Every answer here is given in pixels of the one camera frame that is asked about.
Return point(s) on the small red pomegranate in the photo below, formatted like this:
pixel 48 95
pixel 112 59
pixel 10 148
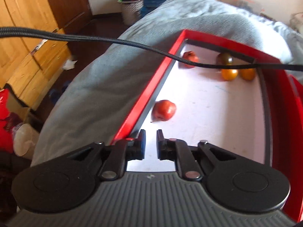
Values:
pixel 190 58

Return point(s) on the red bag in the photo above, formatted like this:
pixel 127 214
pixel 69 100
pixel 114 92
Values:
pixel 6 120

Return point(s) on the wooden wardrobe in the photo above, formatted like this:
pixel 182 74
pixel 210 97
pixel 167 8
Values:
pixel 26 40

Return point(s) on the large red pomegranate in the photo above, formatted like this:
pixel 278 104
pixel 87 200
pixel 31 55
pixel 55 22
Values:
pixel 163 111

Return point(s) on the dark green orange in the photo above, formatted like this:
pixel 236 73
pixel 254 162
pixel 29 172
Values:
pixel 224 58

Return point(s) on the dark wooden door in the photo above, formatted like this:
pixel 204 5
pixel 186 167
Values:
pixel 68 2

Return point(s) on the yellow orange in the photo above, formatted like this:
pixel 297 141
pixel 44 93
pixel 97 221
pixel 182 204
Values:
pixel 229 74
pixel 247 73

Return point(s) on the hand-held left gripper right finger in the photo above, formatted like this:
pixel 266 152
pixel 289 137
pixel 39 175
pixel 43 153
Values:
pixel 160 139

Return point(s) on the blue slipper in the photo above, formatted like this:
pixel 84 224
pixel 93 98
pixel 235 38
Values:
pixel 55 94

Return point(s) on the grey blanket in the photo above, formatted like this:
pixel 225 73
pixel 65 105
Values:
pixel 132 75

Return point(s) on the clear plastic jar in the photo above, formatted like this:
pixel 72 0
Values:
pixel 24 139

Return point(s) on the crumpled white paper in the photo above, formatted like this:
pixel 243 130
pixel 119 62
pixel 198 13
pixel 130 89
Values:
pixel 69 63

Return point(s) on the red shallow box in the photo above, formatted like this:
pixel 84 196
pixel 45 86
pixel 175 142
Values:
pixel 213 113

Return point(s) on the cardboard box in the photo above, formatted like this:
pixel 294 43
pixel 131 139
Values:
pixel 20 106

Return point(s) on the white woven basket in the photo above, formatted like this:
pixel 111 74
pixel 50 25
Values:
pixel 132 10

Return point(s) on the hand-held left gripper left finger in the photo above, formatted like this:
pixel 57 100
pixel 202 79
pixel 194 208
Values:
pixel 142 139

